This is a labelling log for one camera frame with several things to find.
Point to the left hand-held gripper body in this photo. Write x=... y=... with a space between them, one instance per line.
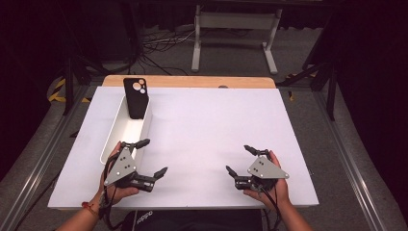
x=123 y=166

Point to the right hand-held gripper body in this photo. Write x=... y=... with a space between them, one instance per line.
x=266 y=170

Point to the white plastic storage bin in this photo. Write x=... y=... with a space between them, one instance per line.
x=126 y=131

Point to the black phone case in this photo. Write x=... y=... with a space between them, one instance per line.
x=137 y=102

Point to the person's left hand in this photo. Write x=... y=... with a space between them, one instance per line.
x=123 y=192

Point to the person's right hand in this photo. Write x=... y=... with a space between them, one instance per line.
x=282 y=192

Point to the white table cover sheet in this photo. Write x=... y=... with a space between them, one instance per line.
x=198 y=134

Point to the person's black clothing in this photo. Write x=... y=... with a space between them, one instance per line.
x=192 y=221

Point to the black tripod stand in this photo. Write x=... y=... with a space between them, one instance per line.
x=75 y=77

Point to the yellow black floor tape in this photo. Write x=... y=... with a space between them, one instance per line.
x=57 y=93

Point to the black metal stand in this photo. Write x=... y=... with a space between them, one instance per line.
x=320 y=77

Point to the white-legged desk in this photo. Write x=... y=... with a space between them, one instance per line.
x=237 y=20

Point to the aluminium floor rail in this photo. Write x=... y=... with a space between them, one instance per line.
x=38 y=166
x=349 y=166

